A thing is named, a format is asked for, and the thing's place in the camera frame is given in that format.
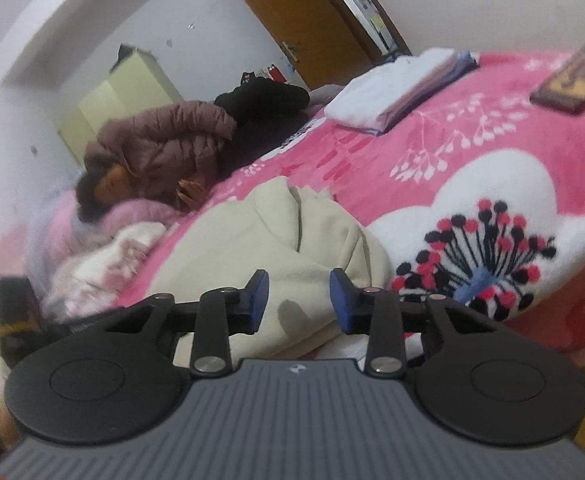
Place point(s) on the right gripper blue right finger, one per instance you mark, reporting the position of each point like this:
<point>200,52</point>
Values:
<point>373,312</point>

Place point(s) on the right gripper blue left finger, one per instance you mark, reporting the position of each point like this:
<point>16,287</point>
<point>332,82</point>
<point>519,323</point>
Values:
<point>221,313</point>

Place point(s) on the beige zip-up jacket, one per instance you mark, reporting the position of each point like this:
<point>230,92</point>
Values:
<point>295,234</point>

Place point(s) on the cream fleece garment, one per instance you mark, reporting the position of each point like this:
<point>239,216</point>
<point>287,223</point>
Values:
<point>90,283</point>

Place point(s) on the pink grey rolled duvet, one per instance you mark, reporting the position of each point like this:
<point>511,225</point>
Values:
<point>55,233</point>

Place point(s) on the pink floral bed blanket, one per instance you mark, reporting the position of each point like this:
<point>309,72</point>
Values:
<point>478,192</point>

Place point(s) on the person in mauve puffer coat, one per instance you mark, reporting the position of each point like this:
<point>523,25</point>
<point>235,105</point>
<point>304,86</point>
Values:
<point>175,153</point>

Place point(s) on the folded white towel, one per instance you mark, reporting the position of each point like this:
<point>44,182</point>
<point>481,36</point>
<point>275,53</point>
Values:
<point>375,101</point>

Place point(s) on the yellow-green wardrobe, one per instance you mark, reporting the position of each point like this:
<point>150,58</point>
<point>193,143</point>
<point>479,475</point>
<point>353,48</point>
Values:
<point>138,83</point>

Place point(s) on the smartphone with brown case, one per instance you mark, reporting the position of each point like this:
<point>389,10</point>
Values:
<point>564,89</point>

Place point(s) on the brown wooden door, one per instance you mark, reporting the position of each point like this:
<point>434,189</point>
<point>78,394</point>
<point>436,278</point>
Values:
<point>331,41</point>

